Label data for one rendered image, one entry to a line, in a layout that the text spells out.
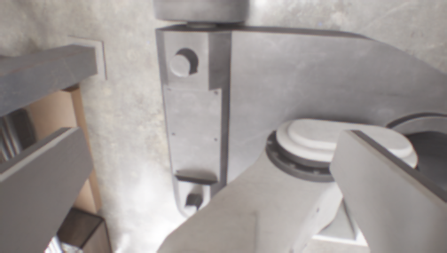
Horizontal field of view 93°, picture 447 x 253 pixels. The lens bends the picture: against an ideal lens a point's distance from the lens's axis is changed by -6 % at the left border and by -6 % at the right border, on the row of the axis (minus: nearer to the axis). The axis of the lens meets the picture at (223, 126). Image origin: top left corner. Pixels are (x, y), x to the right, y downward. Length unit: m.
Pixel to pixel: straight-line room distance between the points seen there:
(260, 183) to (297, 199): 0.05
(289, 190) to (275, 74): 0.23
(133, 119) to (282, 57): 0.55
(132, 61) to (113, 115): 0.22
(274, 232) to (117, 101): 0.67
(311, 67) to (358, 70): 0.08
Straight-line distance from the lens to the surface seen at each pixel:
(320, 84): 0.48
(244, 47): 0.45
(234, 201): 0.30
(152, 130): 0.81
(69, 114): 0.91
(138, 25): 0.71
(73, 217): 1.35
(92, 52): 0.78
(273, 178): 0.34
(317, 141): 0.35
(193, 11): 0.43
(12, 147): 0.86
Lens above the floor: 0.61
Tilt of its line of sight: 60 degrees down
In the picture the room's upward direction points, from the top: 159 degrees counter-clockwise
